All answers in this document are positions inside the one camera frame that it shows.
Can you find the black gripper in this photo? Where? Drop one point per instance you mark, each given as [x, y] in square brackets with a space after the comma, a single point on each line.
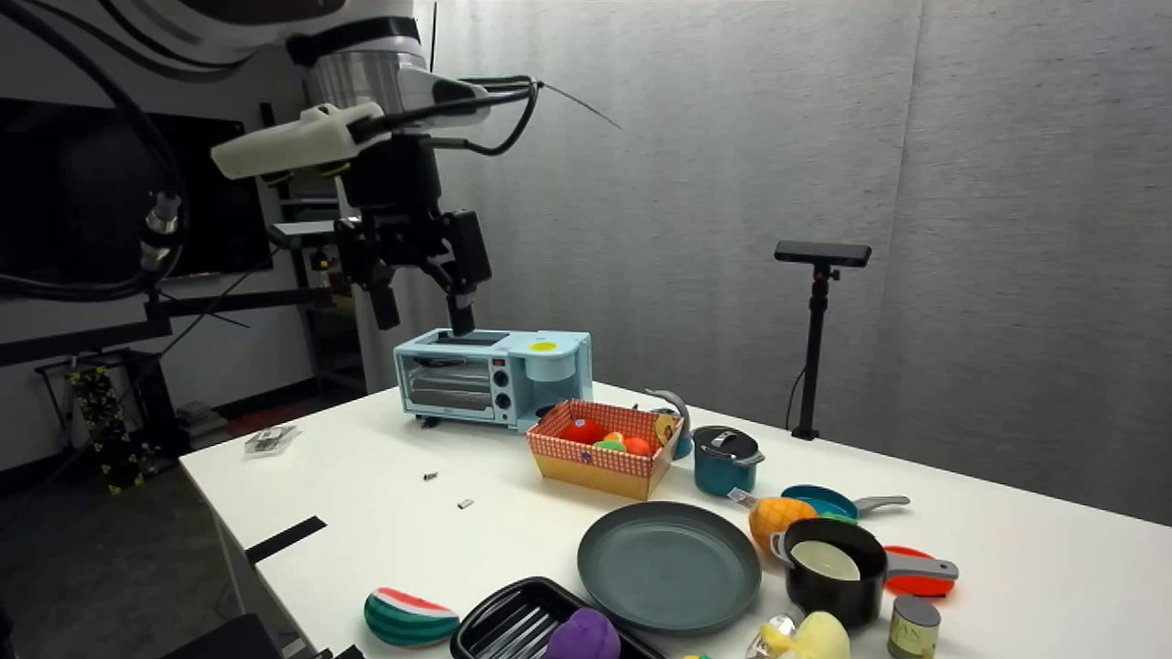
[401, 224]

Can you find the yellow banana plush toy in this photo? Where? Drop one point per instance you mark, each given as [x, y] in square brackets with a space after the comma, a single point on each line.
[814, 638]

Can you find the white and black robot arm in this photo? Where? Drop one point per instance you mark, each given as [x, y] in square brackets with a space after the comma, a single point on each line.
[351, 47]

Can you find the light blue toy toaster oven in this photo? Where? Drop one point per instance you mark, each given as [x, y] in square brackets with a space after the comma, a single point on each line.
[493, 375]

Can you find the red plush tomato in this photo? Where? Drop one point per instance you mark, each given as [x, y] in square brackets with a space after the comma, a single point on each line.
[583, 429]

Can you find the green plush pear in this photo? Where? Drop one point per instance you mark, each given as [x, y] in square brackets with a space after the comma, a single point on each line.
[614, 445]

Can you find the orange plush carrot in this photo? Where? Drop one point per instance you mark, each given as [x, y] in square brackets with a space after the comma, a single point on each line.
[640, 445]

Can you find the watermelon slice plush toy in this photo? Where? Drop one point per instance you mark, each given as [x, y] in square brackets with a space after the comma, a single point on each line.
[401, 616]

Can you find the black rectangular tray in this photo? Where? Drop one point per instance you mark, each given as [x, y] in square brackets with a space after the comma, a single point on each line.
[520, 616]

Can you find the teal toy pot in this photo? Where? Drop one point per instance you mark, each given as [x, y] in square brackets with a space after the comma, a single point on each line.
[725, 458]

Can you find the purple plush toy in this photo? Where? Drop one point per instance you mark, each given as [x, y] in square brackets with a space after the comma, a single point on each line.
[586, 635]

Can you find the orange plush toy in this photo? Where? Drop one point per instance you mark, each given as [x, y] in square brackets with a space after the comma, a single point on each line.
[773, 518]

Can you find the blue toy frying pan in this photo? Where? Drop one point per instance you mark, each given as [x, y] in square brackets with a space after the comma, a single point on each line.
[838, 505]

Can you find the red toy pan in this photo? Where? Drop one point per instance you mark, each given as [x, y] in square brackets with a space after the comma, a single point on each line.
[917, 571]

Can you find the orange checkered basket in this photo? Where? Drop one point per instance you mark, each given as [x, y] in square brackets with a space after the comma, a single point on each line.
[614, 473]

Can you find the black tape strip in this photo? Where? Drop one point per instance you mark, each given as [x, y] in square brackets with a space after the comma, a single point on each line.
[282, 538]

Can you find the dark grey round plate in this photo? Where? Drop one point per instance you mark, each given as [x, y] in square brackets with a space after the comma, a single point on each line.
[668, 568]

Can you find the black pot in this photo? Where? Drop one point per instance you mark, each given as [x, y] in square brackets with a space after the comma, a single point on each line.
[833, 568]

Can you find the small tin can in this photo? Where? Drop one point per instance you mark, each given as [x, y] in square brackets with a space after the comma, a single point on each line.
[915, 627]

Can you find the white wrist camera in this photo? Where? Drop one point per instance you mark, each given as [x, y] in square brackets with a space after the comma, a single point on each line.
[316, 135]

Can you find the black camera on stand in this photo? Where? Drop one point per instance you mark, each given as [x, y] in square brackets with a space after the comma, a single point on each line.
[827, 261]

